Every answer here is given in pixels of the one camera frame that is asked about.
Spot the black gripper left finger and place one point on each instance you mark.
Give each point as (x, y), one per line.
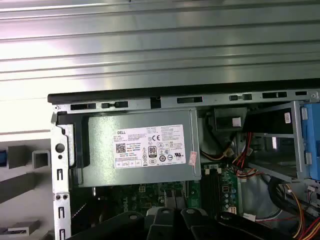
(162, 225)

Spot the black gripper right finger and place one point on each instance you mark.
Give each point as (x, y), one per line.
(197, 225)

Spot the green motherboard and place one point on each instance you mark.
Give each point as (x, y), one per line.
(140, 197)

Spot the black RAM slot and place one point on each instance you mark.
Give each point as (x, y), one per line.
(209, 190)
(218, 190)
(205, 190)
(214, 190)

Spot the grey Dell power supply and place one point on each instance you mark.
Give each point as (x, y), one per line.
(140, 120)

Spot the silver optical drive cage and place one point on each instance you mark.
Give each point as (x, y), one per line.
(296, 137)

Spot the black open PC case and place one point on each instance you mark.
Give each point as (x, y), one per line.
(175, 88)

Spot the blue drive cage latch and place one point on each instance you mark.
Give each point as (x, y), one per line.
(311, 140)

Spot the grey parts rack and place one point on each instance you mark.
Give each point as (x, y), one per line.
(25, 180)

